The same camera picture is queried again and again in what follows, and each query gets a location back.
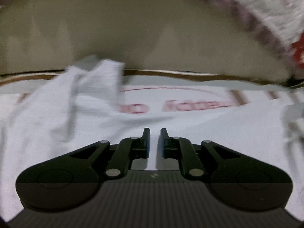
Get beige headboard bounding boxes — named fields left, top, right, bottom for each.
left=0, top=0, right=292, bottom=83

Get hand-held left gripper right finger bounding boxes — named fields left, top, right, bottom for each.
left=161, top=128, right=242, bottom=180

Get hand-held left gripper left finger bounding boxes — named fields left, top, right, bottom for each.
left=69, top=128, right=151, bottom=179

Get white towel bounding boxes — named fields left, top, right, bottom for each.
left=0, top=55, right=304, bottom=221

